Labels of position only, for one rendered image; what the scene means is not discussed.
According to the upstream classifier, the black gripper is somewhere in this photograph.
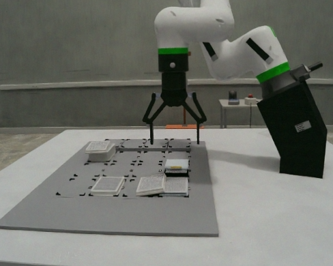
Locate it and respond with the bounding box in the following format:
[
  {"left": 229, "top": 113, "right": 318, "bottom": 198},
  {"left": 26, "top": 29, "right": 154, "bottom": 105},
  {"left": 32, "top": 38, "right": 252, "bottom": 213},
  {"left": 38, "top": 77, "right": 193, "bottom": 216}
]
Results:
[{"left": 142, "top": 72, "right": 207, "bottom": 145}]

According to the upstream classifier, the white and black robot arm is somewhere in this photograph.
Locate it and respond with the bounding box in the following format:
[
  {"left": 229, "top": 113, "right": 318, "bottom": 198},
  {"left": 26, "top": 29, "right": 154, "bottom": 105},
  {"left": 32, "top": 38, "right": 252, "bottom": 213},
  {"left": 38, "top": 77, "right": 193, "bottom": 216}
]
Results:
[{"left": 154, "top": 0, "right": 323, "bottom": 100}]

